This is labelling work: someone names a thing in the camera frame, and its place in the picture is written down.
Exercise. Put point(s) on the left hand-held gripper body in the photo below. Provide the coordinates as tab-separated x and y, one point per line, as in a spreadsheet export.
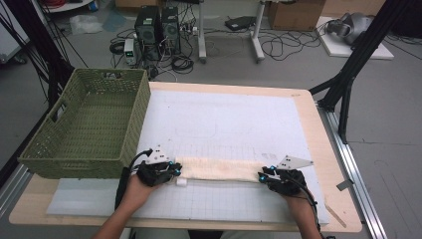
152	172

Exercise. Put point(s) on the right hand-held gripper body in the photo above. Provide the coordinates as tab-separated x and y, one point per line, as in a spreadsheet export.
288	184

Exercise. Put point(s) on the cream egg print cloth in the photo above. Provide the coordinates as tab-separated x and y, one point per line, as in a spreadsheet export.
219	170

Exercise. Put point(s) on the person's right hand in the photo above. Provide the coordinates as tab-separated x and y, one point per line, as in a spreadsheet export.
300	204

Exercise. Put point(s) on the person's left hand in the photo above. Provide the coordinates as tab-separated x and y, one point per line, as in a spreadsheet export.
137	194

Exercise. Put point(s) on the grey tape piece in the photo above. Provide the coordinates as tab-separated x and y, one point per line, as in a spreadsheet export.
345	185

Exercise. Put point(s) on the thin wooden stick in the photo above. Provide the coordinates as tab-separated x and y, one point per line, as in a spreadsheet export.
335	215

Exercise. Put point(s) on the person's grey trousers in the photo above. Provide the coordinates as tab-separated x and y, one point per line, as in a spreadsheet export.
156	234

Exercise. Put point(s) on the white foam mat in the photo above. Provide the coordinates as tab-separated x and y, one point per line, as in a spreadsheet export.
232	116

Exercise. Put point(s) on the green woven basket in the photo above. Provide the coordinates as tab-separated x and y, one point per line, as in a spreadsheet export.
99	116

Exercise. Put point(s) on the small white power supply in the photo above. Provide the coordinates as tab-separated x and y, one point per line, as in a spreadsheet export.
130	51

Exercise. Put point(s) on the white desk leg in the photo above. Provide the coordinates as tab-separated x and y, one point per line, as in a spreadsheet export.
201	33
257	36

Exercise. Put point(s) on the black computer tower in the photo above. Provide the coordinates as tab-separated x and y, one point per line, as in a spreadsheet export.
170	30
147	31

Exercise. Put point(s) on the black flat device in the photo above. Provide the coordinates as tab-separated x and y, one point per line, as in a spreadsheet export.
239	23

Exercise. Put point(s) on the brown cardboard box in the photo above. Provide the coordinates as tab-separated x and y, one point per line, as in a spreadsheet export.
295	15

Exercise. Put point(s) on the white floor board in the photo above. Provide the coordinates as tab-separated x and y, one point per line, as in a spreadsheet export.
378	51

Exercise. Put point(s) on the clear plastic bag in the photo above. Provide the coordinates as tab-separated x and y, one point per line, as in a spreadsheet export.
84	24

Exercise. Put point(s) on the grey headset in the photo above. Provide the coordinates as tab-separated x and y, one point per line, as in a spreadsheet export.
351	26

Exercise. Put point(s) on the aluminium rail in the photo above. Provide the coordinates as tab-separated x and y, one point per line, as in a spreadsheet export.
13	189
358	172

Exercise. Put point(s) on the black metal frame stand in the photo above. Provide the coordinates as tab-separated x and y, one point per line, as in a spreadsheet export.
36	46
351	66

